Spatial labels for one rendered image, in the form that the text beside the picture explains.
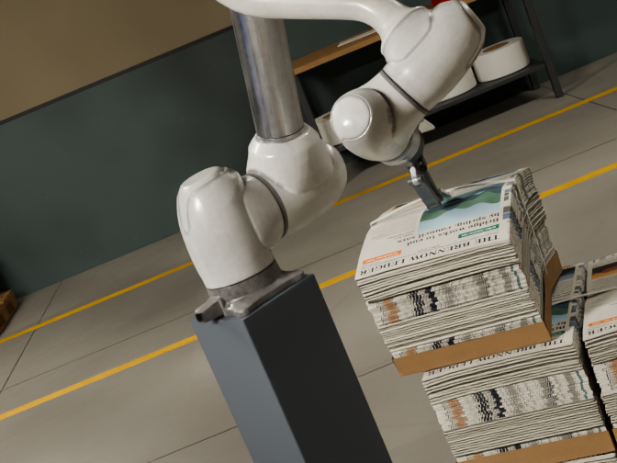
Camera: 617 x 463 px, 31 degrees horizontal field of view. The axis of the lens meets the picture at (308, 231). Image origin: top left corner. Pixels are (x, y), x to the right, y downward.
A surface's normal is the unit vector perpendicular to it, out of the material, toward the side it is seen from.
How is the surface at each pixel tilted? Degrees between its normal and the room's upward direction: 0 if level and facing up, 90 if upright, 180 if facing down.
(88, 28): 90
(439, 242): 13
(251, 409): 90
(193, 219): 75
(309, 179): 104
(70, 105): 90
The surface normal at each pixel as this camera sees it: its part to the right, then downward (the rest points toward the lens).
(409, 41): -0.48, -0.16
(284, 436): -0.69, 0.43
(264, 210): 0.60, -0.11
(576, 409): -0.27, 0.35
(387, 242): -0.40, -0.84
